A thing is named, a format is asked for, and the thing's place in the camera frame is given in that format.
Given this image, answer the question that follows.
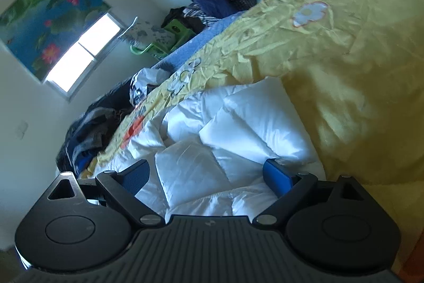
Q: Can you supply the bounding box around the dark cloth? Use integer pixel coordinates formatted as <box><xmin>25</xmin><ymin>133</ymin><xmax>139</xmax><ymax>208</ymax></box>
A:
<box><xmin>161</xmin><ymin>6</ymin><xmax>190</xmax><ymax>29</ymax></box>

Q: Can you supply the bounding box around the white down jacket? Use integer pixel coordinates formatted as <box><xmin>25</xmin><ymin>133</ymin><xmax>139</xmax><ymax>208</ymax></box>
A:
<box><xmin>96</xmin><ymin>77</ymin><xmax>327</xmax><ymax>224</ymax></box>

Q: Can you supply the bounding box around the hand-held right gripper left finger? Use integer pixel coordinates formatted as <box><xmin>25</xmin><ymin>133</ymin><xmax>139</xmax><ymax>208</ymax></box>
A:
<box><xmin>46</xmin><ymin>159</ymin><xmax>165</xmax><ymax>226</ymax></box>

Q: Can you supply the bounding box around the patterned grey garment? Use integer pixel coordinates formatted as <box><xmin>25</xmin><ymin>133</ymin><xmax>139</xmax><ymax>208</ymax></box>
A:
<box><xmin>182</xmin><ymin>2</ymin><xmax>214</xmax><ymax>28</ymax></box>

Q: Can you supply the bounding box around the pile of dark clothes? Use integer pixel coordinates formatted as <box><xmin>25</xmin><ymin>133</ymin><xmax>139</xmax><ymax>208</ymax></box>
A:
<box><xmin>56</xmin><ymin>80</ymin><xmax>141</xmax><ymax>176</ymax></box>

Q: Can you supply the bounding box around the blue knit blanket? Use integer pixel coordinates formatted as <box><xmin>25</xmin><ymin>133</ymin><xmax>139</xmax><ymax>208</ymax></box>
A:
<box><xmin>152</xmin><ymin>12</ymin><xmax>246</xmax><ymax>72</ymax></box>

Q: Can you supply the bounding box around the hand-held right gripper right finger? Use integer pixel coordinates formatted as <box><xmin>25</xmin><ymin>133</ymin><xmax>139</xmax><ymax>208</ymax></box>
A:
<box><xmin>253</xmin><ymin>158</ymin><xmax>367</xmax><ymax>226</ymax></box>

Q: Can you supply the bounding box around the white printed plastic bag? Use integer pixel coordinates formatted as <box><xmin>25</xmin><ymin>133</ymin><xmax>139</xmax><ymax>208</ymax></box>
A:
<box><xmin>129</xmin><ymin>67</ymin><xmax>170</xmax><ymax>106</ymax></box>

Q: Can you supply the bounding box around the window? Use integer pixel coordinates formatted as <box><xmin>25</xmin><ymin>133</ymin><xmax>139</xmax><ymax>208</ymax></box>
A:
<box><xmin>44</xmin><ymin>12</ymin><xmax>127</xmax><ymax>102</ymax></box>

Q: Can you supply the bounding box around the lotus print roller blind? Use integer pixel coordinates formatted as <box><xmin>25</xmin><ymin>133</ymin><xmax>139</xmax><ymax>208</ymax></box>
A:
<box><xmin>0</xmin><ymin>0</ymin><xmax>112</xmax><ymax>83</ymax></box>

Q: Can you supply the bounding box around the green plastic stool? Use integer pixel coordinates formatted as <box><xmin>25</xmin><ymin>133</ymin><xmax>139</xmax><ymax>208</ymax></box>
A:
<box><xmin>130</xmin><ymin>19</ymin><xmax>197</xmax><ymax>60</ymax></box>

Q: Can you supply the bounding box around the yellow floral blanket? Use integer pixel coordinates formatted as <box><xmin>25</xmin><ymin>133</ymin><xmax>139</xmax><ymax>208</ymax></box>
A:
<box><xmin>79</xmin><ymin>0</ymin><xmax>424</xmax><ymax>283</ymax></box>

